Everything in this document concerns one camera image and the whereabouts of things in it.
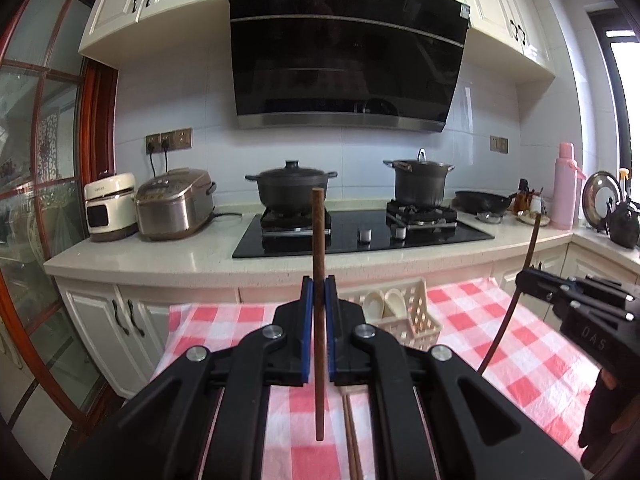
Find black casserole pot with lid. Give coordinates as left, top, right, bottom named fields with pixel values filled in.
left=245, top=160, right=338, bottom=211

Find red white checked tablecloth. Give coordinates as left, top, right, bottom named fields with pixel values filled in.
left=150, top=277, right=616, bottom=480

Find person's right hand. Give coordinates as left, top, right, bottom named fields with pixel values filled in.
left=579, top=367, right=626, bottom=451

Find white kitchen cabinets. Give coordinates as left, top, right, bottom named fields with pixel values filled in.
left=78, top=0, right=557, bottom=83
left=44, top=220, right=640, bottom=401

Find black glass gas cooktop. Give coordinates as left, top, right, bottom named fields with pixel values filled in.
left=232, top=200, right=496, bottom=260

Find wooden framed glass door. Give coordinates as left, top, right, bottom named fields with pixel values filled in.
left=0, top=0, right=121, bottom=441

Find gold triple wall socket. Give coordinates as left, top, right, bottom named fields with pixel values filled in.
left=145, top=127, right=194, bottom=156

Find white perforated plastic utensil basket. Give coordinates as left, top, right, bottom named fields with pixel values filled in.
left=340, top=278, right=444, bottom=351

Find dark sauce bottle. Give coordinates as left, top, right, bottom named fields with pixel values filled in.
left=512, top=178, right=531, bottom=213

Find black frying pan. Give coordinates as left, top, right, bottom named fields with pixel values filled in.
left=452, top=189, right=516, bottom=215

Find small white ceramic spoon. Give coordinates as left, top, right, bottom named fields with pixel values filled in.
left=362, top=291, right=386, bottom=321

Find large white ceramic spoon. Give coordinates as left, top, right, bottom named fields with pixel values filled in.
left=382, top=288, right=407, bottom=320

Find brown chopstick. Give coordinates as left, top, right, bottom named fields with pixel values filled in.
left=477, top=214, right=542, bottom=376
left=311, top=187, right=327, bottom=442

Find white upper kitchen cabinets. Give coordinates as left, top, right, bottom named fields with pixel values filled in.
left=78, top=0, right=557, bottom=83

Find white lower kitchen cabinets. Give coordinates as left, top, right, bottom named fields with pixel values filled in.
left=44, top=220, right=640, bottom=401

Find bunch of wooden chopsticks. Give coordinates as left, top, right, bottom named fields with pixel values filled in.
left=341, top=394, right=362, bottom=480

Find black kettle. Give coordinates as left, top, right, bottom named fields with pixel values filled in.
left=605, top=199, right=640, bottom=250

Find round glass pot lid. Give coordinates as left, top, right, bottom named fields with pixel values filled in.
left=581, top=170, right=626, bottom=233

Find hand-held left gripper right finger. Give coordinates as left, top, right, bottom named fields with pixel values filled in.
left=324, top=275, right=586, bottom=480

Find silver rice cooker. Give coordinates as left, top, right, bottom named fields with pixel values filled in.
left=132, top=167, right=218, bottom=242

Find small white electric cooker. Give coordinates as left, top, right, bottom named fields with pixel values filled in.
left=82, top=172, right=140, bottom=243

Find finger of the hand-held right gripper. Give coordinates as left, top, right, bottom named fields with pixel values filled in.
left=519, top=267, right=637, bottom=302
left=515, top=280, right=634, bottom=322

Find black glass range hood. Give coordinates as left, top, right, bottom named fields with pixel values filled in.
left=227, top=0, right=472, bottom=133

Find pink thermos flask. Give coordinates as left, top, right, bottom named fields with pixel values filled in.
left=550, top=142, right=586, bottom=231

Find dark framed window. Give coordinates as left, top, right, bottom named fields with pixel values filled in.
left=587, top=7, right=640, bottom=196

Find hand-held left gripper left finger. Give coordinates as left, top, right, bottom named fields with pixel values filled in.
left=50, top=275, right=316, bottom=480

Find tall dark steel stockpot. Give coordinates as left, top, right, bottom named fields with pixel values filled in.
left=383, top=148, right=456, bottom=208

